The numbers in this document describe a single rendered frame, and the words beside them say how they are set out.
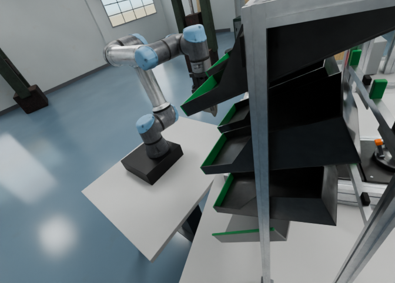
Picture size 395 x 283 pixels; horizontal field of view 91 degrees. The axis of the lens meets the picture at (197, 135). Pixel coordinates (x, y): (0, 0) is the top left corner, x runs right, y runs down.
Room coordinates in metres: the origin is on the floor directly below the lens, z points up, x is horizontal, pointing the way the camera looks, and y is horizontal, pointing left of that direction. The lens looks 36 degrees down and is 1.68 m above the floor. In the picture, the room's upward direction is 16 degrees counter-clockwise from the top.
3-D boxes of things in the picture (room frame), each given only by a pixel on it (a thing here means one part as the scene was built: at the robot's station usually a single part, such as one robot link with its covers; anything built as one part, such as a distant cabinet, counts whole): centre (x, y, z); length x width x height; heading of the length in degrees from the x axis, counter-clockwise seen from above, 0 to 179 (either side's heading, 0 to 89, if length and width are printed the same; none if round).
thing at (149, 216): (0.94, 0.23, 0.84); 0.90 x 0.70 x 0.03; 132
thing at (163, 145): (0.98, 0.27, 0.99); 0.15 x 0.15 x 0.10
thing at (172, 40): (0.81, -0.01, 1.53); 0.11 x 0.11 x 0.08; 36
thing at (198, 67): (0.74, -0.09, 1.45); 0.08 x 0.08 x 0.05
